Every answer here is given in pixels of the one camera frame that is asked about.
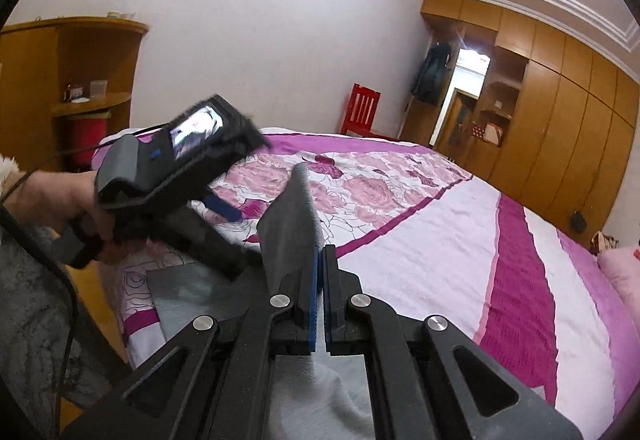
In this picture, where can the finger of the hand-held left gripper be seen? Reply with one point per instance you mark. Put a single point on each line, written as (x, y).
(210, 240)
(222, 209)

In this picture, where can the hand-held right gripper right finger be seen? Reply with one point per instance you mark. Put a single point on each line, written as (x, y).
(327, 305)

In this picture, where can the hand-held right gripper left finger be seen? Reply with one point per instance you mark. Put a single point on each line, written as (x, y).
(312, 305)

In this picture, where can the grey pants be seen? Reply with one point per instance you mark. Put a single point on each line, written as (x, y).
(292, 220)

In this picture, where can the person's left hand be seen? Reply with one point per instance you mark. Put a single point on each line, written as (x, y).
(55, 195)

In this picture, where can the red bin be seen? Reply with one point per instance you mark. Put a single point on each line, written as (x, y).
(87, 138)

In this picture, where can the clear plastic container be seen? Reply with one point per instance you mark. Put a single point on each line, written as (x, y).
(98, 89)

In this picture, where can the wooden corner shelf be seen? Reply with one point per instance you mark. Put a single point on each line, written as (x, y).
(35, 65)

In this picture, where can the red wooden chair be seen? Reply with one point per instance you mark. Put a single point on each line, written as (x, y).
(361, 108)

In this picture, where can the grey fleece clothing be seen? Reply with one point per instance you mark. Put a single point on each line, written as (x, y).
(30, 310)

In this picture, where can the wooden door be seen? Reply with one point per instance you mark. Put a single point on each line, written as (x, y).
(455, 120)

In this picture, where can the red and white box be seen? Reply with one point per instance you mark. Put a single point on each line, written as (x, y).
(487, 133)

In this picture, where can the dark hanging jacket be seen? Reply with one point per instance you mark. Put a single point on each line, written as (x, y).
(431, 73)

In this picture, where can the small black bag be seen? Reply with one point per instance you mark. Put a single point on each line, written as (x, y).
(580, 221)

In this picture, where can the patterned bag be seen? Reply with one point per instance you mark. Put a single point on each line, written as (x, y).
(602, 242)

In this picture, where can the pink fluffy pillow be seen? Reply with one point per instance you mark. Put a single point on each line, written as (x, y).
(622, 275)

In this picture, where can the wooden wardrobe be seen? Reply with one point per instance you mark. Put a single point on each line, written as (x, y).
(560, 120)

